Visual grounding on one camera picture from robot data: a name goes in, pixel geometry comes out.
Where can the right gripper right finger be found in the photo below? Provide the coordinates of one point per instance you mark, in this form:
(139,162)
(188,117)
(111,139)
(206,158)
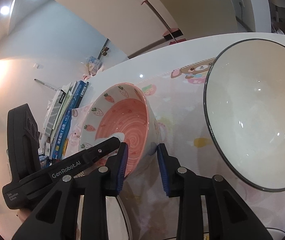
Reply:
(229,217)

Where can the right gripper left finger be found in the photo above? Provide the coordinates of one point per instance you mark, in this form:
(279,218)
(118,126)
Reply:
(55,217)

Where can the pink strawberry bowl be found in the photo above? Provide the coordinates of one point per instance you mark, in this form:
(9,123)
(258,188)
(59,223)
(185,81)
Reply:
(123,111)

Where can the white bowl black rim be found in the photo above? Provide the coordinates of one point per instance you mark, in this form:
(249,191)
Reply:
(244,108)

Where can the white plate black rim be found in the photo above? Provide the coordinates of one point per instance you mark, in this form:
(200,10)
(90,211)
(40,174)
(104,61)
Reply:
(118,224)

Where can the stack of books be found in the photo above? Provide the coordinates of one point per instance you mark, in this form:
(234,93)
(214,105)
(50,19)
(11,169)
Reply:
(56,126)

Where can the pink cartoon table mat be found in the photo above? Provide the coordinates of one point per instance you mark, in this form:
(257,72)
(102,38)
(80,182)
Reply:
(177,105)

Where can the red broom with dustpan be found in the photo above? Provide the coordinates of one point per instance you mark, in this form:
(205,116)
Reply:
(171,34)

